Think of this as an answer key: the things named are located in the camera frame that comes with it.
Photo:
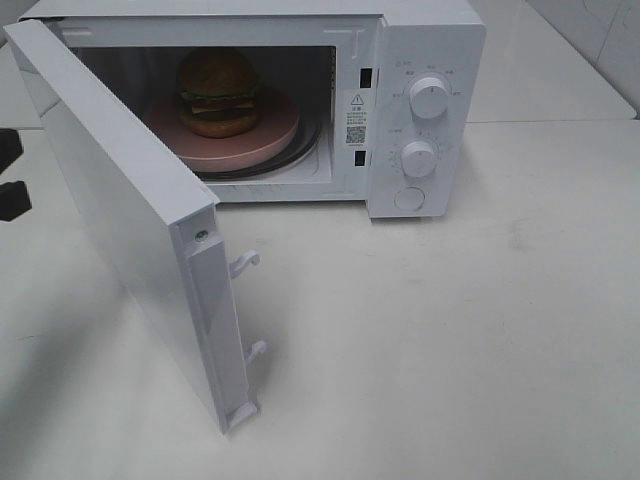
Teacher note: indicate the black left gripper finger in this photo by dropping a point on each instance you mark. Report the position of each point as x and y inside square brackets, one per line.
[14, 200]
[11, 147]

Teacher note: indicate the white microwave door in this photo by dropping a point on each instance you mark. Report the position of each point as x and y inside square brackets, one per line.
[154, 220]

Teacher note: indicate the toy burger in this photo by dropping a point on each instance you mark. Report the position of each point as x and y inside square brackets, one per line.
[216, 90]

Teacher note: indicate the pink round plate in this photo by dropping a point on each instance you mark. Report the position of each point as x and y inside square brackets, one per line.
[277, 125]

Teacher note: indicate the round white door button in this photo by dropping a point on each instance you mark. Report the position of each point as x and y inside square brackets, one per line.
[410, 199]

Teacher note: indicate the glass microwave turntable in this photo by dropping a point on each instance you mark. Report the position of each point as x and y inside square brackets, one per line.
[304, 140]

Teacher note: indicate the white warning label sticker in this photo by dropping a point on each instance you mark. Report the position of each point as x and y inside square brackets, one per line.
[356, 111]

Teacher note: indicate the white microwave oven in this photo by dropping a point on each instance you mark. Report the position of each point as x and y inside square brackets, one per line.
[312, 52]

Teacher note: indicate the lower white microwave knob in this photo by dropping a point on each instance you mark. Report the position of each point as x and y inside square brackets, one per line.
[418, 159]

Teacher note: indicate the white microwave knob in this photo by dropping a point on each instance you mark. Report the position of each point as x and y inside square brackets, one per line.
[418, 159]
[429, 96]

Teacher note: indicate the upper white microwave knob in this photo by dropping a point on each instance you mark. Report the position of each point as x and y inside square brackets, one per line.
[429, 96]

